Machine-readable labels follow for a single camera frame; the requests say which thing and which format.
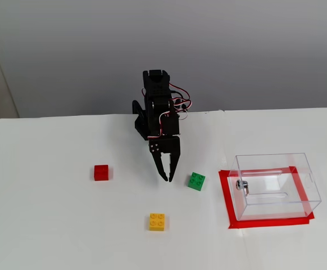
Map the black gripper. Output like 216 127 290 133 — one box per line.
148 112 181 183

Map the yellow lego brick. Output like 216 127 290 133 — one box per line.
148 213 166 232

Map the green lego brick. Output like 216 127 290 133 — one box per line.
187 172 206 192

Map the red lego brick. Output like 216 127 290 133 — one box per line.
93 164 113 182

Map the transparent plastic box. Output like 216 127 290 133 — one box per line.
228 152 323 222

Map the black table clamp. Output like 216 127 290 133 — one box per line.
131 100 147 122

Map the red tape square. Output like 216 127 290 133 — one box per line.
218 166 315 230

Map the silver cam lock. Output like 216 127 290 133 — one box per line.
235 179 250 195

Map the gripper servo cable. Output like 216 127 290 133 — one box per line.
147 111 172 141

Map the red arm servo cable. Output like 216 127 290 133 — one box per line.
169 83 192 120

